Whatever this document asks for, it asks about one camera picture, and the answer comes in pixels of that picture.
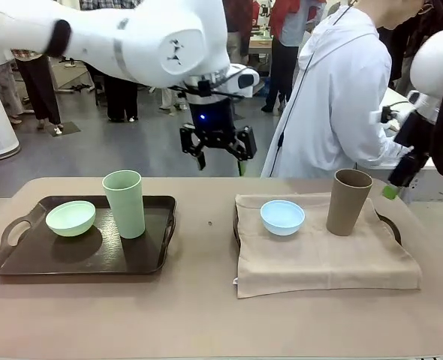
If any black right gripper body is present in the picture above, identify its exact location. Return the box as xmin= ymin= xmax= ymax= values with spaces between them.
xmin=393 ymin=111 xmax=439 ymax=155

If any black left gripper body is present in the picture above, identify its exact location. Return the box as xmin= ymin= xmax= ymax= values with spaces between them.
xmin=186 ymin=92 xmax=237 ymax=149

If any brown tall cup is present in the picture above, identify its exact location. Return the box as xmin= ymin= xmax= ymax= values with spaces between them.
xmin=325 ymin=168 xmax=374 ymax=237

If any light blue bowl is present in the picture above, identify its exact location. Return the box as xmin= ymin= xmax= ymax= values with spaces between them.
xmin=260 ymin=199 xmax=306 ymax=236

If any beige cloth mat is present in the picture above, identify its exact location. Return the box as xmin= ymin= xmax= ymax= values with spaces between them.
xmin=231 ymin=191 xmax=422 ymax=300

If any light green bowl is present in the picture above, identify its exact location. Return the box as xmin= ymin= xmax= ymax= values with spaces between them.
xmin=45 ymin=200 xmax=97 ymax=238

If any person's right forearm white sleeve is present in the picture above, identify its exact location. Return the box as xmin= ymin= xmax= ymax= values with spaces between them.
xmin=351 ymin=134 xmax=414 ymax=170

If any dark brown serving tray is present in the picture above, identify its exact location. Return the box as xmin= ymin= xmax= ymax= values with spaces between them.
xmin=0 ymin=194 xmax=178 ymax=278
xmin=232 ymin=194 xmax=402 ymax=260

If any dark square floor mat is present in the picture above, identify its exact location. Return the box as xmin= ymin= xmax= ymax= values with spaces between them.
xmin=47 ymin=120 xmax=82 ymax=136

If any person in black top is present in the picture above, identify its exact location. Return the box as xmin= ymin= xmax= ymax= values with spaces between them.
xmin=159 ymin=86 xmax=189 ymax=112

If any person in dark clothes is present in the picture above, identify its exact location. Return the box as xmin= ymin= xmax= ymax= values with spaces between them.
xmin=378 ymin=25 xmax=414 ymax=92

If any person in blue plaid shirt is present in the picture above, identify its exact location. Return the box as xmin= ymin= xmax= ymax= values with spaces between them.
xmin=77 ymin=0 xmax=147 ymax=123

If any light green tall cup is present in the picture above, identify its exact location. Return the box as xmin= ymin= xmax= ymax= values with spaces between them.
xmin=101 ymin=169 xmax=146 ymax=240

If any person in white hoodie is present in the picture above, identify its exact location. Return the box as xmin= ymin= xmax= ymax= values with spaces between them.
xmin=261 ymin=0 xmax=425 ymax=179

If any person in beige trousers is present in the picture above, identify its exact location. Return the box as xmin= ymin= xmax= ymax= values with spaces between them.
xmin=223 ymin=0 xmax=255 ymax=68

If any person in red jacket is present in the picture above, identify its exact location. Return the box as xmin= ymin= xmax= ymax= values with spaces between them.
xmin=261 ymin=0 xmax=327 ymax=113

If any person in red plaid shirt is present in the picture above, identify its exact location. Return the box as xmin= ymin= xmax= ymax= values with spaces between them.
xmin=11 ymin=48 xmax=63 ymax=131

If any person in white top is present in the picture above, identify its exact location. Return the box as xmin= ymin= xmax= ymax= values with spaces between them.
xmin=0 ymin=48 xmax=24 ymax=127

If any thin black neck cord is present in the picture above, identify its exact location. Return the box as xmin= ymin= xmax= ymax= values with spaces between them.
xmin=268 ymin=0 xmax=358 ymax=178

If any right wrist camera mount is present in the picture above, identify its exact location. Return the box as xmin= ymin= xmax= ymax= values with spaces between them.
xmin=380 ymin=89 xmax=423 ymax=125

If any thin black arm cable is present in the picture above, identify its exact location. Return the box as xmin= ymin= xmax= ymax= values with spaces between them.
xmin=167 ymin=76 xmax=245 ymax=102

